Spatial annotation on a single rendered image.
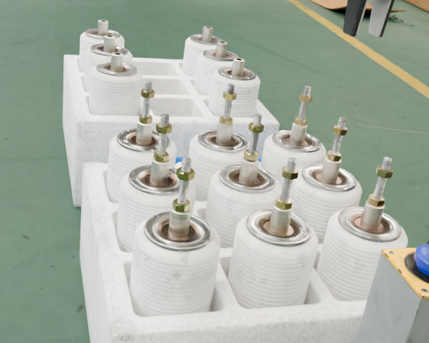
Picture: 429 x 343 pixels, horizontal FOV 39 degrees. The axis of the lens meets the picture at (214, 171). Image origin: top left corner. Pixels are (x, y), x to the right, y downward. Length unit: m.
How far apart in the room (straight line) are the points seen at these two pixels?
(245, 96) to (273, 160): 0.30
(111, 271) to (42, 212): 0.47
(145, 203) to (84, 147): 0.42
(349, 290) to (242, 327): 0.15
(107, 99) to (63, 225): 0.24
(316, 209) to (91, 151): 0.48
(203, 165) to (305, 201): 0.16
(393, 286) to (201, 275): 0.20
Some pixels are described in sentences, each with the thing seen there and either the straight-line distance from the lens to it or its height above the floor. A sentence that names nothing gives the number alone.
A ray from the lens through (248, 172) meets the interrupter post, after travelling 0.79.
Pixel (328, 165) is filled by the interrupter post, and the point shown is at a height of 0.27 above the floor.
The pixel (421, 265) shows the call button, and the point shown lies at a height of 0.32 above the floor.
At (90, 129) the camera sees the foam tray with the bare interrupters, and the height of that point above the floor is 0.16.
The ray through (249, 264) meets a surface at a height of 0.22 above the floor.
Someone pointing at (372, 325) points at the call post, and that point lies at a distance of 0.63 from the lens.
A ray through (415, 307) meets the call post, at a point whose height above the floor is 0.30.
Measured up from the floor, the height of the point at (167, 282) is 0.22.
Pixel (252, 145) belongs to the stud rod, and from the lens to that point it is 0.78.
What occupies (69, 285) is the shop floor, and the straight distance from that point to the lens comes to 1.00.
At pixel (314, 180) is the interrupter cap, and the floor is 0.25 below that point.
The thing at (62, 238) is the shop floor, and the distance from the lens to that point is 1.11.
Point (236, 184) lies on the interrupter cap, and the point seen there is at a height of 0.25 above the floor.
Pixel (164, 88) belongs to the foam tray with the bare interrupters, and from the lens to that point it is 1.38.
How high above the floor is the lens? 0.61
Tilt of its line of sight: 26 degrees down
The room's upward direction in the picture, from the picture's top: 8 degrees clockwise
